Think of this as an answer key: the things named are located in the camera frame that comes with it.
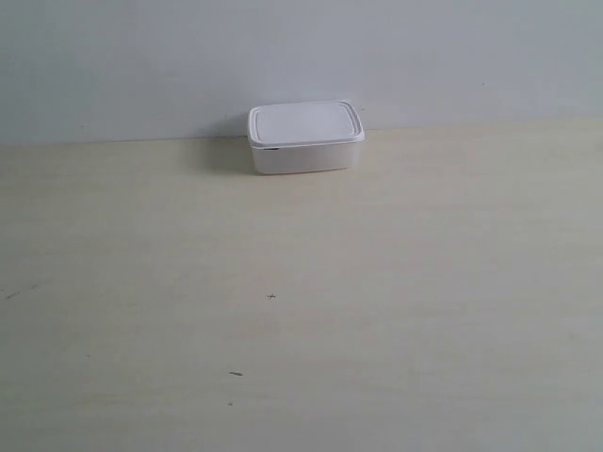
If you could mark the white lidded plastic container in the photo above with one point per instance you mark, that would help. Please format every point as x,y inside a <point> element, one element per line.
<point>304,137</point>

